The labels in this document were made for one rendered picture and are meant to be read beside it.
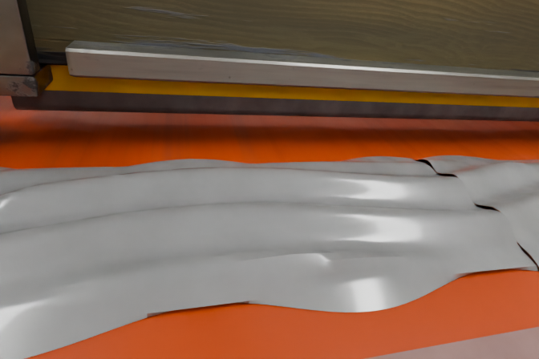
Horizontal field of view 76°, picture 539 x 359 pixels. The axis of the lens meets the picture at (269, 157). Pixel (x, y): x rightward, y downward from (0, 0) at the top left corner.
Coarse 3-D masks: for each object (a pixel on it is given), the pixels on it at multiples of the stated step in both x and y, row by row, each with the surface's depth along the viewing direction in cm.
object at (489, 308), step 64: (0, 128) 15; (64, 128) 15; (128, 128) 16; (192, 128) 17; (256, 128) 18; (320, 128) 19; (192, 320) 8; (256, 320) 8; (320, 320) 8; (384, 320) 9; (448, 320) 9; (512, 320) 9
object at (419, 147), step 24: (384, 120) 21; (408, 120) 21; (432, 120) 22; (456, 120) 22; (480, 120) 23; (408, 144) 18; (432, 144) 18; (456, 144) 19; (480, 144) 19; (504, 144) 20; (528, 144) 20; (432, 168) 16
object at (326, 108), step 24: (24, 96) 15; (48, 96) 15; (72, 96) 15; (96, 96) 15; (120, 96) 15; (144, 96) 16; (168, 96) 16; (192, 96) 16; (216, 96) 16; (504, 120) 22; (528, 120) 22
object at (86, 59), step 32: (96, 64) 12; (128, 64) 13; (160, 64) 13; (192, 64) 13; (224, 64) 13; (256, 64) 14; (288, 64) 14; (320, 64) 14; (352, 64) 15; (384, 64) 16; (416, 64) 17; (512, 96) 18
